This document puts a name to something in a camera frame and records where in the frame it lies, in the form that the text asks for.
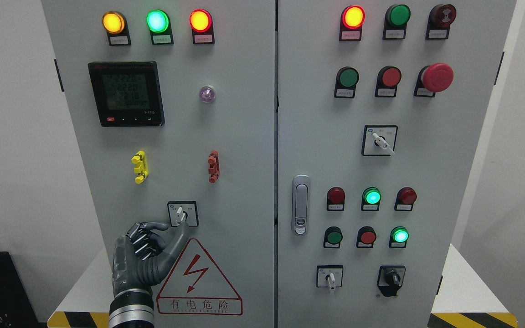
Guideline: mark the green push button upper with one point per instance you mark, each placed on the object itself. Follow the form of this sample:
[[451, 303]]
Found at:
[[345, 83]]

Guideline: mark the lit red indicator right door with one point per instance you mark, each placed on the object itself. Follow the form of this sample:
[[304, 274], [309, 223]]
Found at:
[[351, 22]]

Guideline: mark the red indicator light top left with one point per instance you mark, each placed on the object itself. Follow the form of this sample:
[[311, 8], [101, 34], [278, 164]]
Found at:
[[201, 24]]

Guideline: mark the red push button upper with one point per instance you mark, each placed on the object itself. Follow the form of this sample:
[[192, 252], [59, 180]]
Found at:
[[387, 80]]

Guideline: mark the grey left cabinet door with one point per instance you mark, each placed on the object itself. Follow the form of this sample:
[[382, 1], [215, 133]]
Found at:
[[236, 213]]

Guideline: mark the yellow terminal connector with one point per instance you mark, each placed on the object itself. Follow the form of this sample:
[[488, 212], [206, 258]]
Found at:
[[140, 166]]

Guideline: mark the black digital power meter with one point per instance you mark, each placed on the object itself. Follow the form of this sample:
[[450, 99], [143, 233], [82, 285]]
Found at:
[[127, 94]]

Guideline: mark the white rotary selector lower right door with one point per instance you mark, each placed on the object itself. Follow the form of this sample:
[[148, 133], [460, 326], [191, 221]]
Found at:
[[329, 276]]

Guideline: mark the dark red indicator right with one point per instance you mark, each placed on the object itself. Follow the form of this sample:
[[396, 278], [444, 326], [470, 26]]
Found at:
[[405, 199]]

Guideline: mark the red terminal connector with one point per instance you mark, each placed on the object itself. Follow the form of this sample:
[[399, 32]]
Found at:
[[213, 166]]

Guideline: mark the red push button lower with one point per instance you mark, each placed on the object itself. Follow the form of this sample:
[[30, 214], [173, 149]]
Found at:
[[366, 237]]

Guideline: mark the yellow indicator light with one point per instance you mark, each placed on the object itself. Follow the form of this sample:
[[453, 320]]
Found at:
[[116, 28]]

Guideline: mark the red push button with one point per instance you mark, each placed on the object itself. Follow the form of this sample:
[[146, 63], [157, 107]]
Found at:
[[387, 80], [366, 237]]

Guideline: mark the dark red indicator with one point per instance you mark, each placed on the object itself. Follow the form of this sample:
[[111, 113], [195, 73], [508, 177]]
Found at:
[[405, 199], [335, 199]]

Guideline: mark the lit green push button lower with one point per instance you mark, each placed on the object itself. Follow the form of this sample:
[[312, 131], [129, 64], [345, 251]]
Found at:
[[398, 237]]

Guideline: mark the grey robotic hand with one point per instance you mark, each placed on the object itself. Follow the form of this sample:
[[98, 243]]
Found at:
[[142, 259]]

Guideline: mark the white platform with hazard stripes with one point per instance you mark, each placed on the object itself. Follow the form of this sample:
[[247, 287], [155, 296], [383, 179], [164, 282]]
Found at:
[[463, 301]]

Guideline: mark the white rotary selector switch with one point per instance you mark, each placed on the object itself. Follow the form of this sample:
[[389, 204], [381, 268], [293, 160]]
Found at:
[[379, 140], [178, 209]]

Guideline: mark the green indicator light top left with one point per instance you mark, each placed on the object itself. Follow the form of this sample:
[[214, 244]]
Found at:
[[159, 26]]

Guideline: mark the lit green indicator middle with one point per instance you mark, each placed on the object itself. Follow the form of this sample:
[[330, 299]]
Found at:
[[371, 199]]

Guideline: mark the silver door lock handle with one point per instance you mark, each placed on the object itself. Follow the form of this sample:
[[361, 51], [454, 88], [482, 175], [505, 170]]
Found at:
[[300, 198]]

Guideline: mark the red electric hazard warning sticker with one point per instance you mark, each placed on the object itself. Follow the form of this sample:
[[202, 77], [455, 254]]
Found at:
[[196, 286]]

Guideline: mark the red emergency stop mushroom button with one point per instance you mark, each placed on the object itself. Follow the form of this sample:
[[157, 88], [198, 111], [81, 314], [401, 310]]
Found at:
[[432, 79]]

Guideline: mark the black rotary knob switch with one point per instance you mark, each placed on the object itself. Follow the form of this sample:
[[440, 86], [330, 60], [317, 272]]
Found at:
[[390, 279]]

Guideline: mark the silver black robot forearm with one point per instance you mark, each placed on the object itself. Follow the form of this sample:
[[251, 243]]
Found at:
[[132, 308]]

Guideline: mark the dark green indicator top right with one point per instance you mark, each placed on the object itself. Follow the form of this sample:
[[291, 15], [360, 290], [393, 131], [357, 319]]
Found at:
[[396, 19]]

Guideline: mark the red black buzzer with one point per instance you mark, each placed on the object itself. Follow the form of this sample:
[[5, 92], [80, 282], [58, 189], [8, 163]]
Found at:
[[439, 21]]

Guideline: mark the dark red indicator left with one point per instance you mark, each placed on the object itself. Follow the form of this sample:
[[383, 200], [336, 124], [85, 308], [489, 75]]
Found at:
[[335, 199]]

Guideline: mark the grey cabinet door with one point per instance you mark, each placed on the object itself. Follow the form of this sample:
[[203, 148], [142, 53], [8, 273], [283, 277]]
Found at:
[[322, 137], [236, 213]]

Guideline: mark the grey right cabinet door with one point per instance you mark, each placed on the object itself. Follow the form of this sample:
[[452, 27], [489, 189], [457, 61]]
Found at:
[[322, 137]]

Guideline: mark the small clear purple lamp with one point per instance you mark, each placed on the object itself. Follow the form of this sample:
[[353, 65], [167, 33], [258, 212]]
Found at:
[[207, 94]]

